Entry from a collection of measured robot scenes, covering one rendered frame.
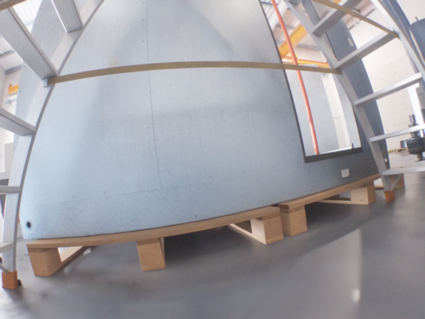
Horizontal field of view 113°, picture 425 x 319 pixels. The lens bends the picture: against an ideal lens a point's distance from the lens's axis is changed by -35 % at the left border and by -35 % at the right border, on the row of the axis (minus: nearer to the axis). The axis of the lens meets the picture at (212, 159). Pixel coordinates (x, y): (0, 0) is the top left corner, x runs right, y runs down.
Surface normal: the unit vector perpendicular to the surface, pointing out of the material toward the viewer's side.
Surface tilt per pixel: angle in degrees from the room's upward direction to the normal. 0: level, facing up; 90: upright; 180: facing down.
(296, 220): 90
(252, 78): 90
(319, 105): 90
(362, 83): 90
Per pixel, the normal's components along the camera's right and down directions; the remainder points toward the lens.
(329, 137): -0.12, -0.07
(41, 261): 0.22, -0.12
